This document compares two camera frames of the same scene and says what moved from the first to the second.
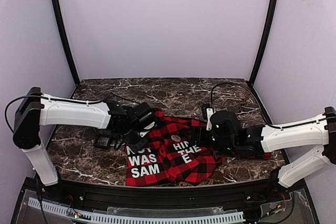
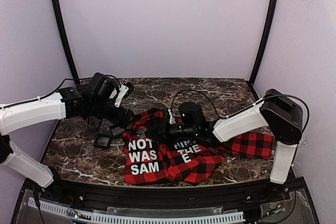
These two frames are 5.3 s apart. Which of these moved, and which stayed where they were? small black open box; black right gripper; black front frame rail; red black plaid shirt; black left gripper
Moved: black right gripper; black left gripper
Stayed: red black plaid shirt; small black open box; black front frame rail
